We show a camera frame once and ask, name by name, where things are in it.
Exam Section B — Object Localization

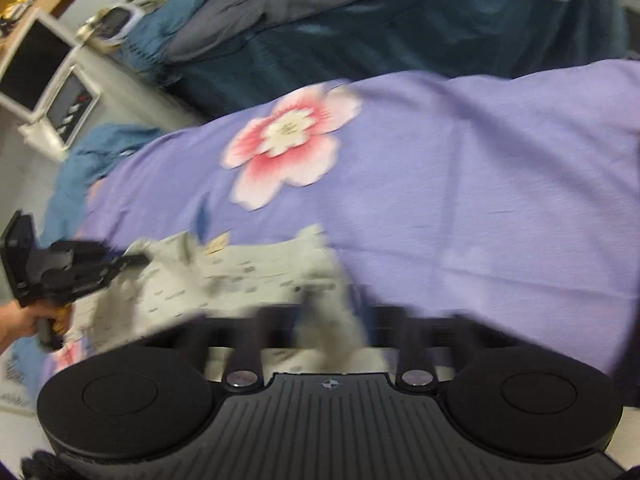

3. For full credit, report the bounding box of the person's left hand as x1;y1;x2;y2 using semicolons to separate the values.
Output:
0;300;73;353

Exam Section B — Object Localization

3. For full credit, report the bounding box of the purple floral bed sheet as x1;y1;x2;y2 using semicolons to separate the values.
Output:
73;60;639;388

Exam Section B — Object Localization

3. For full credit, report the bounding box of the beige polka dot shirt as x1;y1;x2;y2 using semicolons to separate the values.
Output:
65;226;388;374

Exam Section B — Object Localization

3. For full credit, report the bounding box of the white appliance with display panel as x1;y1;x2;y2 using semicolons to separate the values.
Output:
1;10;101;162

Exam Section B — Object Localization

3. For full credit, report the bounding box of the blue crumpled cloth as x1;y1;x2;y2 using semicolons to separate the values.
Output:
39;124;164;246

